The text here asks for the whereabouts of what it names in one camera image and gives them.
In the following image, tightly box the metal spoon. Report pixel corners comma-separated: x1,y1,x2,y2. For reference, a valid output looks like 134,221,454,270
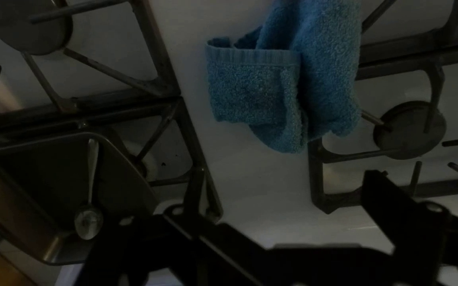
74,138,105,243

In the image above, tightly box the blue towel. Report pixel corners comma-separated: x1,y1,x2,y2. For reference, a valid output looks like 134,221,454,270
206,0,365,155

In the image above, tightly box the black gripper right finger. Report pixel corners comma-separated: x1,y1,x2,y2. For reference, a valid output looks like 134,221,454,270
361,168,458,286

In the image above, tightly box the white gas stove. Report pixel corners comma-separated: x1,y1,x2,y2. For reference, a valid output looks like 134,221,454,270
0,0,458,286

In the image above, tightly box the black burner grate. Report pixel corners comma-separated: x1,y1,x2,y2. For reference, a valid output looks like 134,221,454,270
0,0,226,221
307,0,458,214

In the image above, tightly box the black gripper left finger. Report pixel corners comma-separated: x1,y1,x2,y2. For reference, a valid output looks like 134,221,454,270
77,211,274,286

